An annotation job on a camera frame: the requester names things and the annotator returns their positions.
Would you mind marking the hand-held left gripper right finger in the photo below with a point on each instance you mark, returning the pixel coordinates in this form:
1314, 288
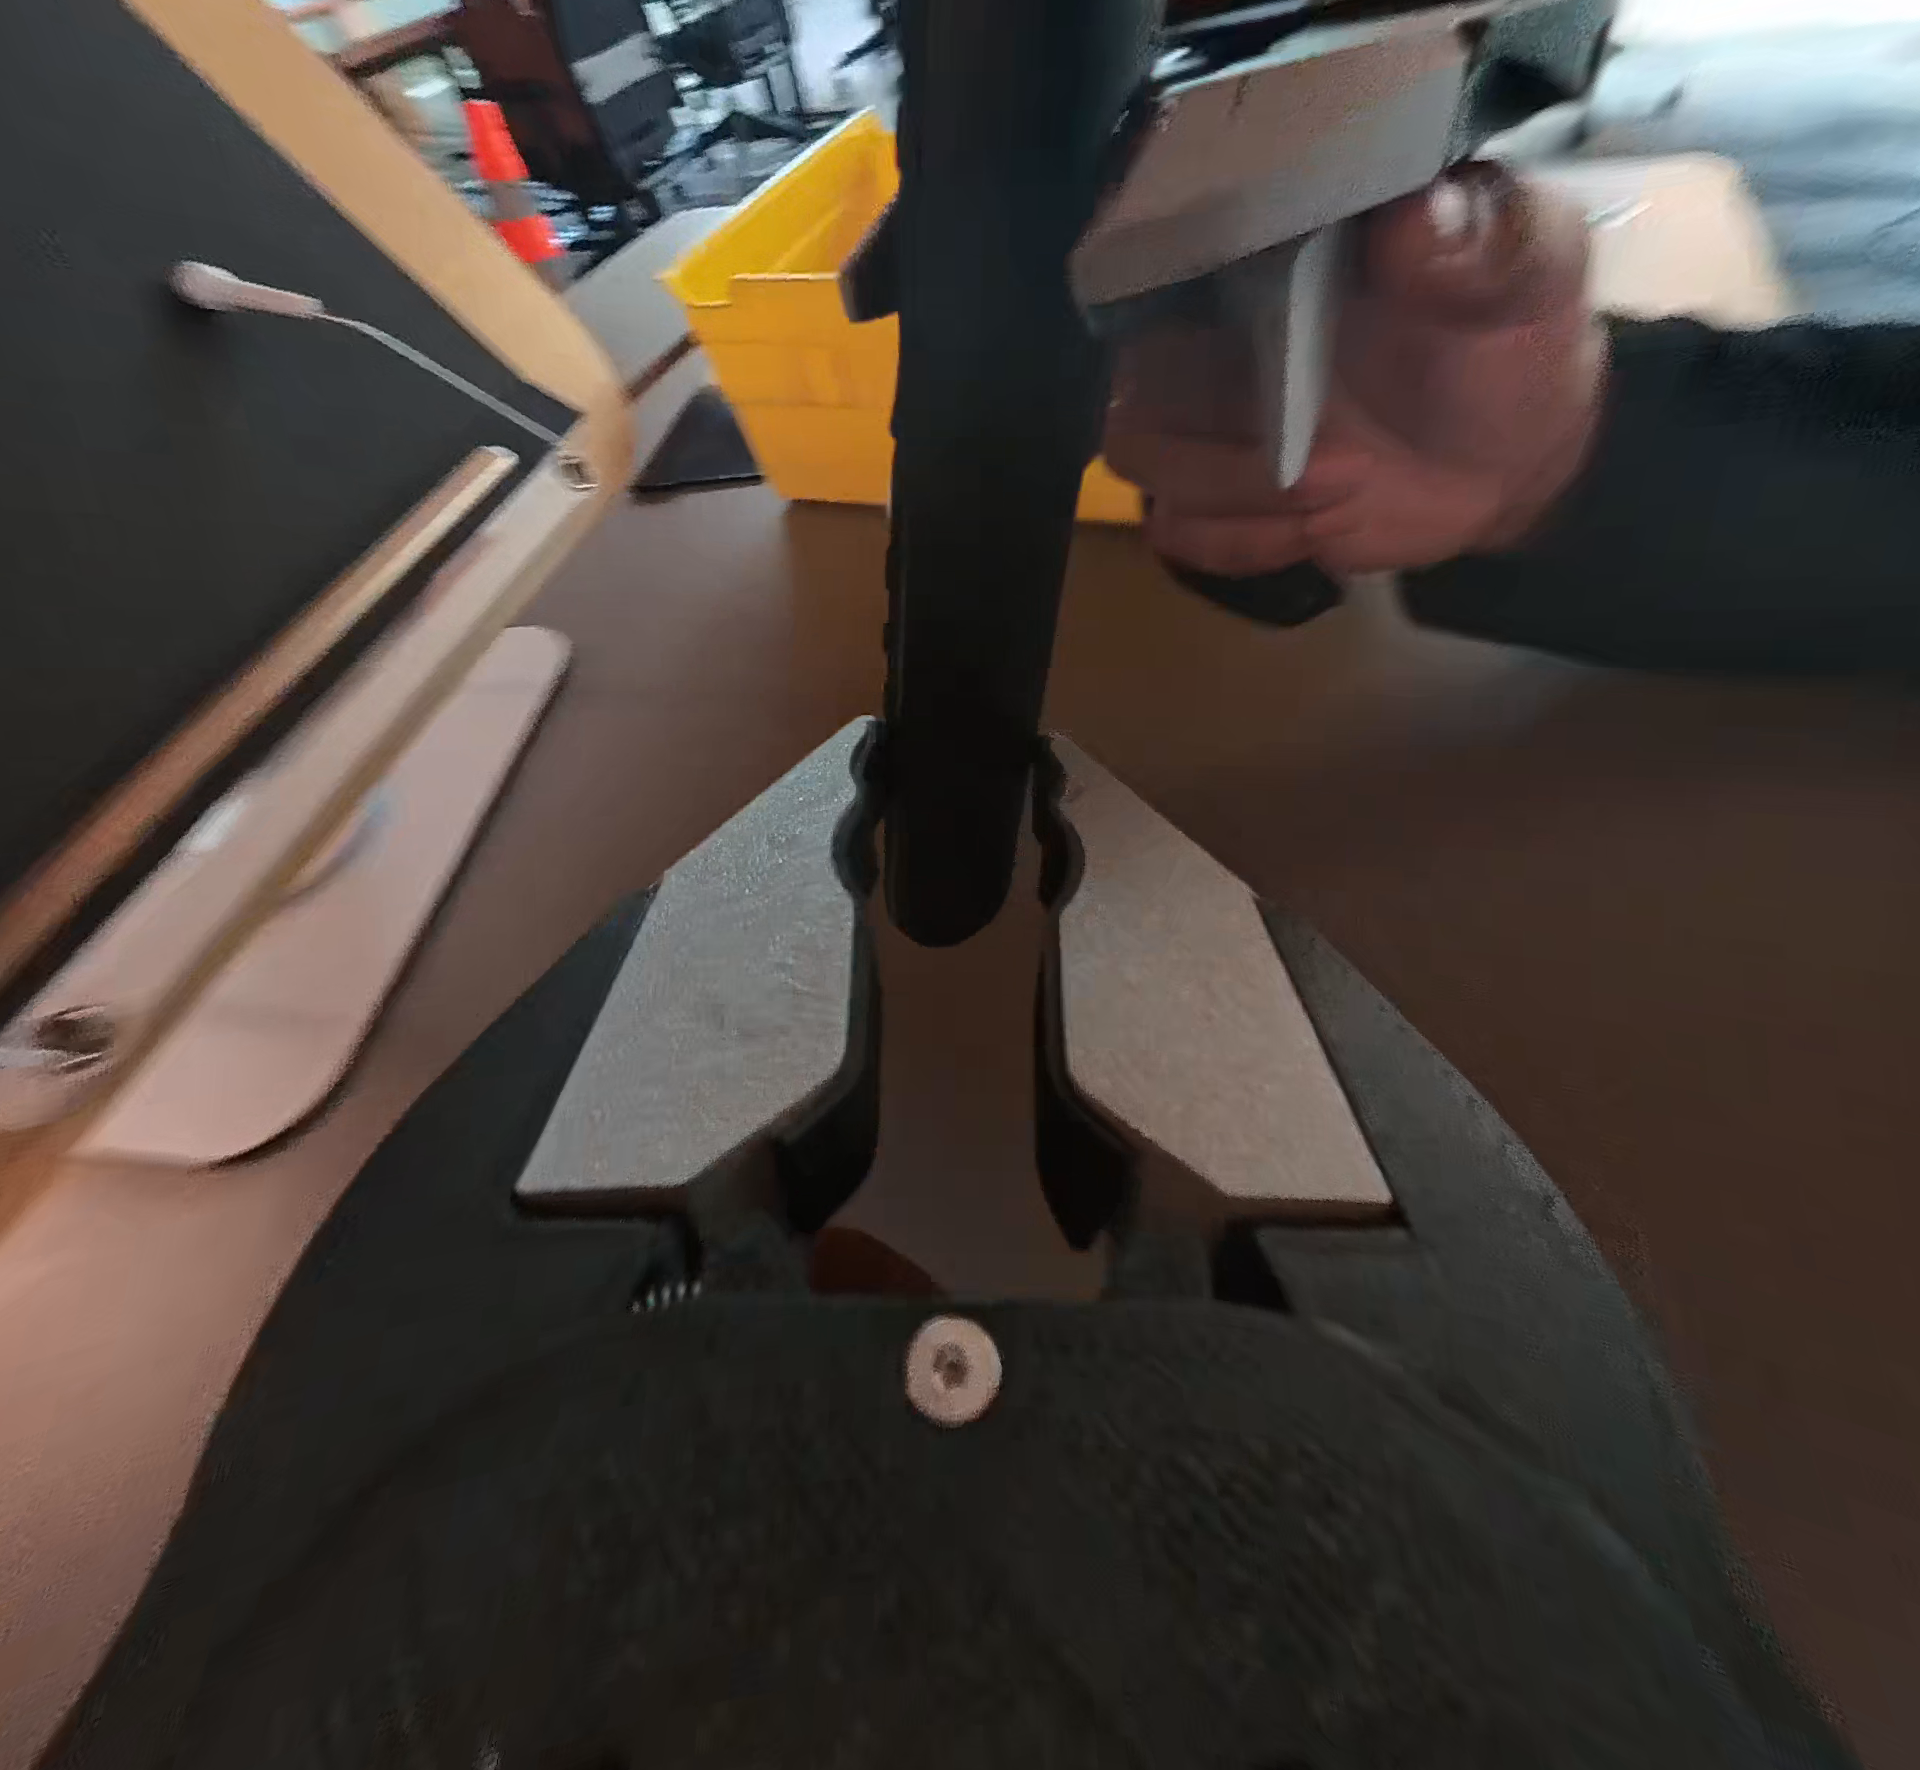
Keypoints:
1199, 1034

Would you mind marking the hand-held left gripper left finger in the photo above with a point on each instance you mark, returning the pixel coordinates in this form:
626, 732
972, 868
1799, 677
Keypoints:
706, 1019

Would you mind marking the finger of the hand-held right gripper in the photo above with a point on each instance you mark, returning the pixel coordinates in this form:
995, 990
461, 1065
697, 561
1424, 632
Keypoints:
1275, 166
873, 285

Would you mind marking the yellow plastic bin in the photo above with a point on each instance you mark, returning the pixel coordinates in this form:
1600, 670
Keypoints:
796, 346

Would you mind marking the black plastic tool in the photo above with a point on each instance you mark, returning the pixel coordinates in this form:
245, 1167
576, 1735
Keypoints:
989, 449

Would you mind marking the person's right hand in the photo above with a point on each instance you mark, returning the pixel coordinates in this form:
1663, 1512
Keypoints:
1442, 391

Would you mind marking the black flat pad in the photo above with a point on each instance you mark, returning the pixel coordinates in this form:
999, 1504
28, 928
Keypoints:
706, 443

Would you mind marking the orange traffic cone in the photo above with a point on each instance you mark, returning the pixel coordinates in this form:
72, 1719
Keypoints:
504, 174

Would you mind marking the group of black office chairs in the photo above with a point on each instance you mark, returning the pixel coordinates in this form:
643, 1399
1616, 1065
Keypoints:
585, 1

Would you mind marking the black wooden book stand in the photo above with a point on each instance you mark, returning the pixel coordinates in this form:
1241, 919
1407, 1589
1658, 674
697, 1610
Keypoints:
150, 375

